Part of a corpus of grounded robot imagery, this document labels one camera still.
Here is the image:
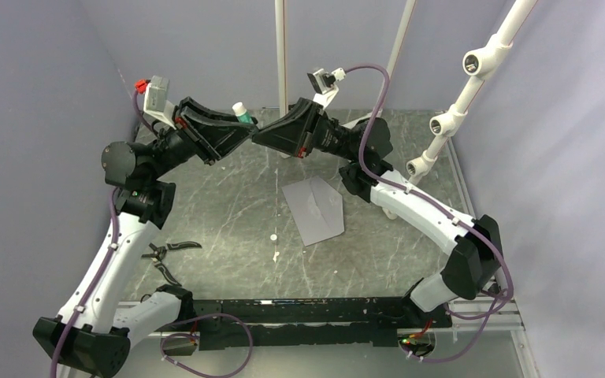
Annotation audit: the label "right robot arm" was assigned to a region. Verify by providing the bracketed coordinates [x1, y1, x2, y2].
[252, 98, 503, 327]

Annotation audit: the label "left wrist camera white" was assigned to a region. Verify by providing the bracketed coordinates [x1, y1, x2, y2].
[134, 76, 175, 127]

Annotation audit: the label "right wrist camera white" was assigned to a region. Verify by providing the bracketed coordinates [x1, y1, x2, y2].
[307, 68, 346, 109]

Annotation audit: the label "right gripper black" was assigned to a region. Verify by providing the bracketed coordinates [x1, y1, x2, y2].
[252, 97, 361, 161]

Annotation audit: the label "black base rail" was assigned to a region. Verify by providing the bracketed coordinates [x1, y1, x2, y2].
[161, 297, 452, 351]

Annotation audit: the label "black handled pliers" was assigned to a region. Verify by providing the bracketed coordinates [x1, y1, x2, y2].
[140, 240, 202, 287]

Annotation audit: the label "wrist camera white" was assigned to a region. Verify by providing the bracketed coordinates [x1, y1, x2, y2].
[307, 68, 346, 109]
[134, 76, 175, 127]

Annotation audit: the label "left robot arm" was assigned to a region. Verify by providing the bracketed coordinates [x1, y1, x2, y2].
[32, 98, 258, 377]

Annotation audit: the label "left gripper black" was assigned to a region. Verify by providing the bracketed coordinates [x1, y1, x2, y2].
[146, 97, 256, 182]

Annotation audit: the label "white pvc pipe frame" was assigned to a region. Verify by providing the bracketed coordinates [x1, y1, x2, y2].
[262, 1, 536, 211]

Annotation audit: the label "green white glue stick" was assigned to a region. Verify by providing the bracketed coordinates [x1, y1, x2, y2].
[232, 102, 254, 124]

